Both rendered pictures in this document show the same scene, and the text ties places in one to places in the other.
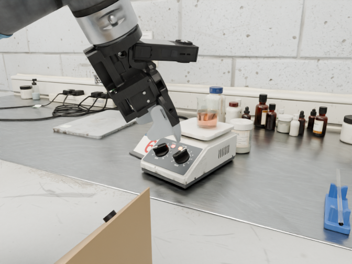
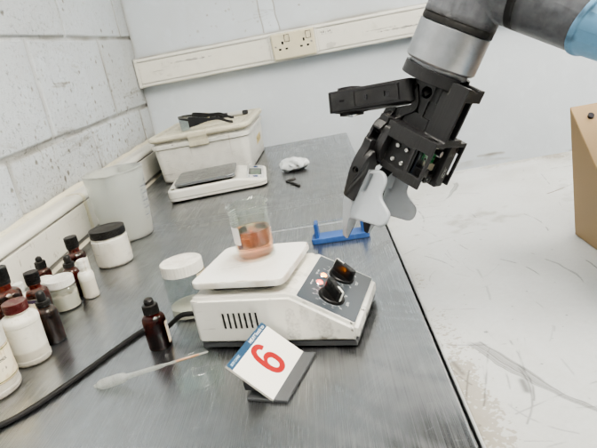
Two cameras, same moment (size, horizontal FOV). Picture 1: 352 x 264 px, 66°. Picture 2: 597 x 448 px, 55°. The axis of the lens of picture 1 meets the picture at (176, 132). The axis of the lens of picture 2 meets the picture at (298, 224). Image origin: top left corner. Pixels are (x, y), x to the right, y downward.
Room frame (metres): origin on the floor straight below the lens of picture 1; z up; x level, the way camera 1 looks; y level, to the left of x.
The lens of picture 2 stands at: (0.79, 0.60, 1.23)
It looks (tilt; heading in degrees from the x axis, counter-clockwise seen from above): 17 degrees down; 249
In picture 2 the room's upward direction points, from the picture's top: 11 degrees counter-clockwise
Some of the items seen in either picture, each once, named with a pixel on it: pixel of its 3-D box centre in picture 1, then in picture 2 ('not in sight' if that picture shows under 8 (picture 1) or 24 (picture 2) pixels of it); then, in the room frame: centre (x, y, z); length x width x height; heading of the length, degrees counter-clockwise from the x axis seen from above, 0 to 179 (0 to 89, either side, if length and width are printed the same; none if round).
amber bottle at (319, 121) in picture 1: (320, 120); (76, 260); (0.81, -0.45, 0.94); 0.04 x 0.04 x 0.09
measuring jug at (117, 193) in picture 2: not in sight; (122, 202); (0.69, -0.70, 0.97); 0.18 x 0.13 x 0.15; 72
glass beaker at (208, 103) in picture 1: (208, 112); (252, 228); (0.59, -0.07, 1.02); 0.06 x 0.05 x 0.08; 42
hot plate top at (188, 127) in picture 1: (200, 127); (252, 264); (0.61, -0.06, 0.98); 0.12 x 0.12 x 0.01; 50
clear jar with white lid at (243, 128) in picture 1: (240, 135); (187, 286); (0.68, -0.17, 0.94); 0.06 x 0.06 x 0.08
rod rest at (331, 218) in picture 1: (338, 205); (339, 228); (0.39, -0.26, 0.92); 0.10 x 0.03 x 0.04; 151
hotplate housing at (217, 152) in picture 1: (193, 147); (278, 294); (0.59, -0.04, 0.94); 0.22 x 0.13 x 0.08; 140
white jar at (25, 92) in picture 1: (26, 91); not in sight; (1.43, 0.79, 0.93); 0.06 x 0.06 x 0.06
